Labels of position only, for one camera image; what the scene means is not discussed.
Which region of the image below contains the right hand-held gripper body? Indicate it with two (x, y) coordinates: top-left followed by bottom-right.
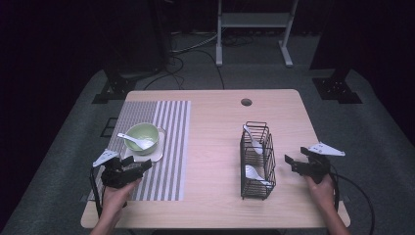
(292, 141), (346, 184)

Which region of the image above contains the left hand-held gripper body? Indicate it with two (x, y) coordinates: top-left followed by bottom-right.
(92, 148), (145, 190)

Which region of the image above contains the light green bowl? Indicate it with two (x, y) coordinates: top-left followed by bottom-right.
(123, 122), (161, 157)

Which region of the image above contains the black wire basket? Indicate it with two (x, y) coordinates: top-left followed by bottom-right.
(239, 120), (277, 201)

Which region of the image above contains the person's left hand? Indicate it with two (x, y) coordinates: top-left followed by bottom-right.
(102, 178), (142, 219)

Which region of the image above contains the person's right hand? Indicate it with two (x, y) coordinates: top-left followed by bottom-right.
(304, 175), (338, 213)

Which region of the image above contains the white square plate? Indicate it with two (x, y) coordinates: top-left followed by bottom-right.
(120, 126), (167, 164)

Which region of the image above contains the grey striped placemat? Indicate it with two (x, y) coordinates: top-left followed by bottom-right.
(87, 100), (192, 202)

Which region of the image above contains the black stand base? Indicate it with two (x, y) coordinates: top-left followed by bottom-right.
(311, 68), (363, 105)
(91, 68), (139, 105)

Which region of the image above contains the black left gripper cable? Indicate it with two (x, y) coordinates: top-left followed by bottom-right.
(89, 165), (106, 219)

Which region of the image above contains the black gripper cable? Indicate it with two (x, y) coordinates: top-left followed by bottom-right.
(89, 165), (106, 219)
(329, 164), (376, 235)

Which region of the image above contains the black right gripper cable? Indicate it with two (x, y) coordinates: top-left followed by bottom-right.
(329, 164), (376, 235)

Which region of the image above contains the black floor socket frame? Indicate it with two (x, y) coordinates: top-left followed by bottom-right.
(100, 117), (118, 139)

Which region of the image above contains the black floor cable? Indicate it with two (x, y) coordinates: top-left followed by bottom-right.
(142, 48), (226, 91)

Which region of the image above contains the grey floor cable bundle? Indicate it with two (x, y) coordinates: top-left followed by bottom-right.
(169, 31), (219, 56)

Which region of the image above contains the white metal stand frame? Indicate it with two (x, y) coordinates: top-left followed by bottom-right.
(215, 0), (300, 69)

